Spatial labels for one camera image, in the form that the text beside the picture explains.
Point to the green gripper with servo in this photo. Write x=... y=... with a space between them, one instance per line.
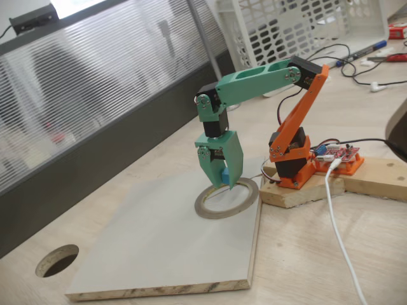
x=229 y=143

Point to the small blue cube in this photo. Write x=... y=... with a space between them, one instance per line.
x=225 y=176

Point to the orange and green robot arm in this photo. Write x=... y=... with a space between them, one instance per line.
x=254 y=82

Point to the metal partition foot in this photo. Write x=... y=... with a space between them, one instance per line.
x=234 y=107

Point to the light wooden base block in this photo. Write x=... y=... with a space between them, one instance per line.
x=302 y=193

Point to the white laminated chipboard panel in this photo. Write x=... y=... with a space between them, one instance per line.
x=159 y=238

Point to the red controller circuit board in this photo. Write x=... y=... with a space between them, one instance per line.
x=343 y=152

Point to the ribbed translucent desk partition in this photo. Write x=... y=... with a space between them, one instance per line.
x=95 y=95

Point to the long wooden base plank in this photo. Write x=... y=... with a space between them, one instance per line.
x=378 y=179

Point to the white earbud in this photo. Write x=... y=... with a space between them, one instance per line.
x=375 y=86

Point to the dark grey rounded object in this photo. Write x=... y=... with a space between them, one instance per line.
x=399 y=133

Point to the blue capped marker pen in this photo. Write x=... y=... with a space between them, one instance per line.
x=362 y=53

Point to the white perforated plastic basket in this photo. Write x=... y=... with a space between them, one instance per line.
x=369 y=25

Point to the small red box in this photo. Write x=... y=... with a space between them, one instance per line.
x=397 y=31

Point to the black box device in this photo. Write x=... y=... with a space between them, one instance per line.
x=35 y=17

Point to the orange circuit board mount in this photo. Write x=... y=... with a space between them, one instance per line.
x=353 y=168

